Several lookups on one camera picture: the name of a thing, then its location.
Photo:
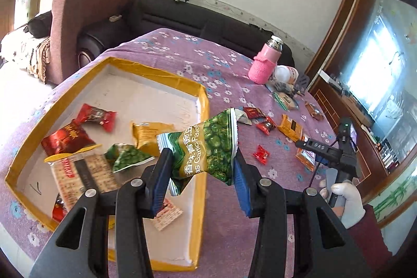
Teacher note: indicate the black bag on seat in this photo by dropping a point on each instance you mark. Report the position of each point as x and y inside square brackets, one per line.
[40, 26]

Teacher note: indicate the brown snack wrapper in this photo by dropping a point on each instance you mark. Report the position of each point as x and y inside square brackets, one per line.
[314, 111]

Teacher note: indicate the black phone stand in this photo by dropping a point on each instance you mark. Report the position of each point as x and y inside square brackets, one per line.
[301, 84]

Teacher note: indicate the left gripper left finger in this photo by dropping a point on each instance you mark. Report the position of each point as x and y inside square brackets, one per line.
[79, 245]

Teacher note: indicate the wooden tv cabinet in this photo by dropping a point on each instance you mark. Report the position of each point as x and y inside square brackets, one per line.
[365, 69]

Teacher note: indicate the white small snack packet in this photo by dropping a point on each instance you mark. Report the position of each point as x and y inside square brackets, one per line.
[242, 117]

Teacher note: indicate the dark red candy packet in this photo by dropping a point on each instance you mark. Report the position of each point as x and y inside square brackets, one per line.
[267, 126]

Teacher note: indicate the beige cracker bar packet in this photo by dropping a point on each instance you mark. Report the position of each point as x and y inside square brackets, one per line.
[168, 213]

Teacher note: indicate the maroon armchair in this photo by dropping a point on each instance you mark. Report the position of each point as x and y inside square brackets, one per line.
[69, 17]

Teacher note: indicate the orange soda cracker packet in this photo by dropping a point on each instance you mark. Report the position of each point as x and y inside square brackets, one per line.
[307, 158]

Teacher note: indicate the orange yellow biscuit packet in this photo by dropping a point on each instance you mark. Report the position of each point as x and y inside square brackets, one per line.
[290, 128]

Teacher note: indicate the white jar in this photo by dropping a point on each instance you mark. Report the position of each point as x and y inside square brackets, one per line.
[286, 74]

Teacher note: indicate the red chocolate candy packet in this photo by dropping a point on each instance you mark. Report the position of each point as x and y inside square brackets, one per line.
[253, 113]

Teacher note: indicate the red candy tray bottom left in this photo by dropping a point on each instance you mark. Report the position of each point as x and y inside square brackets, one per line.
[59, 211]

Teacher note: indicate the green pea packet in tray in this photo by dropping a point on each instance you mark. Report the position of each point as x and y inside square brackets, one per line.
[123, 156]

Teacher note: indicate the green garlic pea packet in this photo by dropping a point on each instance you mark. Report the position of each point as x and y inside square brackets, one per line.
[209, 146]

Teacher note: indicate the small red candy right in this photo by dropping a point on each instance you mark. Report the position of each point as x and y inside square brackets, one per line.
[261, 155]

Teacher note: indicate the purple floral tablecloth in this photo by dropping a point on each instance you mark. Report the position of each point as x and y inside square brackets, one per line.
[136, 91]

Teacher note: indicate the large red snack packet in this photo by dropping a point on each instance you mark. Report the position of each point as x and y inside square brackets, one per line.
[68, 139]

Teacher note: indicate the yellow snack packet in tray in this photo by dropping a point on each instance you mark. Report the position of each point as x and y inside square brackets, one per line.
[145, 135]

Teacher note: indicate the black leather sofa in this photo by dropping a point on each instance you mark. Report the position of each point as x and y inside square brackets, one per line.
[140, 17]

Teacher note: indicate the right white gloved hand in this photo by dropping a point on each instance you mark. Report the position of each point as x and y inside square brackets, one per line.
[353, 211]

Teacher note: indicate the red candy with dark label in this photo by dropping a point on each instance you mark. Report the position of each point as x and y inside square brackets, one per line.
[90, 114]

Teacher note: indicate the pink thermos with knit sleeve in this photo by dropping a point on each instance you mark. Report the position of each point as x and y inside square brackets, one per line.
[266, 60]

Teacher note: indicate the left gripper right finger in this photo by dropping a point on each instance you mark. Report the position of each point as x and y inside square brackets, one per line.
[293, 225]

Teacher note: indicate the green edged biscuit packet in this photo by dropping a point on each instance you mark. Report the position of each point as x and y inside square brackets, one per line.
[286, 102]

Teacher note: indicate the yellow edged soda cracker packet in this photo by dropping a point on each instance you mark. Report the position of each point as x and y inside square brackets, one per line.
[78, 172]

